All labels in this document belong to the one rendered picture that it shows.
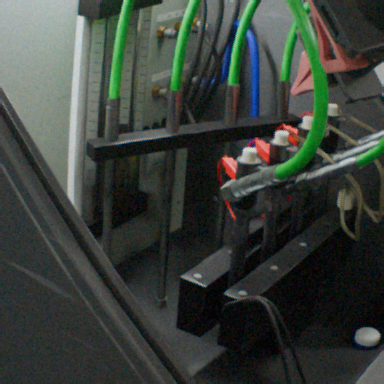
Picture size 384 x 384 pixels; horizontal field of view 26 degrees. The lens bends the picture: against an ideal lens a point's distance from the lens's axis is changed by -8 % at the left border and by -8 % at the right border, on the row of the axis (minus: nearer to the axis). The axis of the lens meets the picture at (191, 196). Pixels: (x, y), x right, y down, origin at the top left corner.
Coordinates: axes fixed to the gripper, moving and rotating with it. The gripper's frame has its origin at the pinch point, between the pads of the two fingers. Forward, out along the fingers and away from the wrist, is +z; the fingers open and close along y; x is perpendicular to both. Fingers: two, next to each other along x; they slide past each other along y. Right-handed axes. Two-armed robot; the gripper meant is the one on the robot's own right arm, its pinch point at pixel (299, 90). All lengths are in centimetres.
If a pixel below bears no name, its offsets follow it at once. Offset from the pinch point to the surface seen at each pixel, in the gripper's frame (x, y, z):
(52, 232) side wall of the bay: 35.0, -7.0, 0.7
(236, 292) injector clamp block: 4.9, -16.7, 19.0
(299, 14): 11.6, 2.6, -15.1
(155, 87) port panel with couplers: -10.3, 16.8, 35.2
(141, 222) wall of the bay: -10, 1, 51
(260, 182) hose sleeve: 11.6, -8.5, 0.2
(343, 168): -7.6, -8.9, 5.9
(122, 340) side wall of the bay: 33.1, -17.8, 0.7
